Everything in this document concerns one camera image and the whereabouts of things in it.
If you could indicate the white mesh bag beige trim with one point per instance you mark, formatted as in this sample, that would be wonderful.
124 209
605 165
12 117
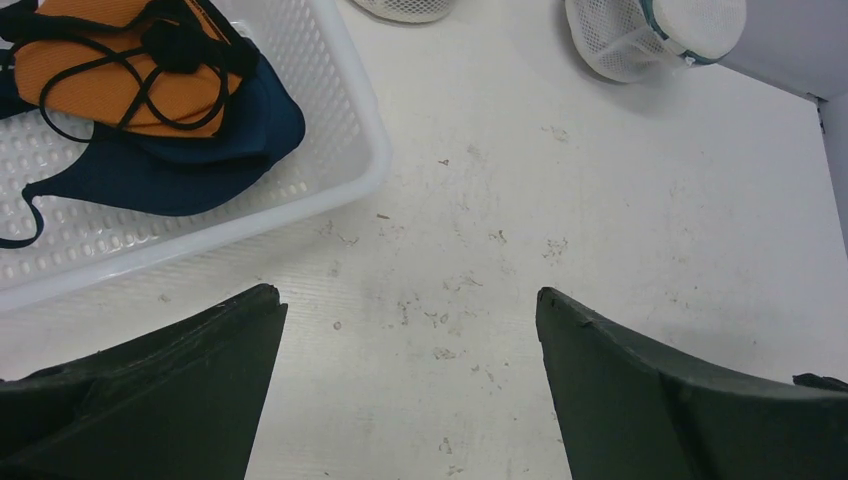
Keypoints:
408 11

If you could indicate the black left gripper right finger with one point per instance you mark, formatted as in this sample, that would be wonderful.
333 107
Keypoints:
630 407

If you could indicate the navy blue bra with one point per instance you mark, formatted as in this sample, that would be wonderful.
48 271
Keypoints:
183 176

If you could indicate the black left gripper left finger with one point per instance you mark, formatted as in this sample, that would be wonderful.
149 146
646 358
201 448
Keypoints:
181 402

